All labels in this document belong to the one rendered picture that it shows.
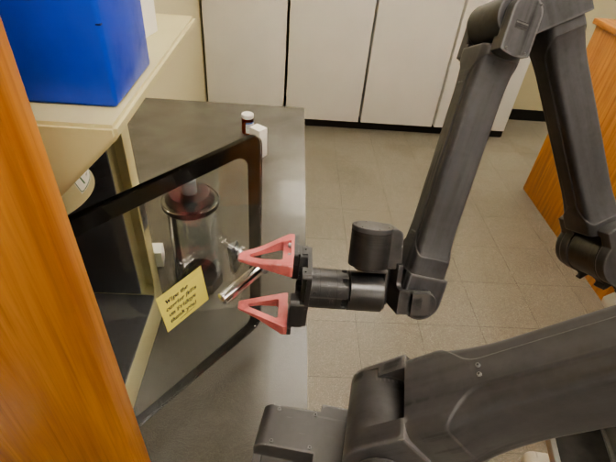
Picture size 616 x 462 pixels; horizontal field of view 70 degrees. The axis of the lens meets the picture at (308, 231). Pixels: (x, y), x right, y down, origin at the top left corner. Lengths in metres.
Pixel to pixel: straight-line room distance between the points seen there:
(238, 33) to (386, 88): 1.19
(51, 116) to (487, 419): 0.36
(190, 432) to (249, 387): 0.12
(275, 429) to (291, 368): 0.48
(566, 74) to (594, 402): 0.49
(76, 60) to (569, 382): 0.38
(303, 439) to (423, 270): 0.33
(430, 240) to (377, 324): 1.59
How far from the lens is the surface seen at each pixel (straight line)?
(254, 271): 0.66
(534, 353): 0.30
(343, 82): 3.66
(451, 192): 0.63
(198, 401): 0.84
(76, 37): 0.38
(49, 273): 0.36
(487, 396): 0.30
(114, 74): 0.39
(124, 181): 0.79
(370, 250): 0.60
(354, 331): 2.15
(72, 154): 0.39
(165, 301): 0.63
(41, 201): 0.32
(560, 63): 0.70
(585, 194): 0.75
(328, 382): 1.98
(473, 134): 0.63
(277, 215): 1.20
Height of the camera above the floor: 1.67
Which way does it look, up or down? 39 degrees down
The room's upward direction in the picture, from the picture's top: 5 degrees clockwise
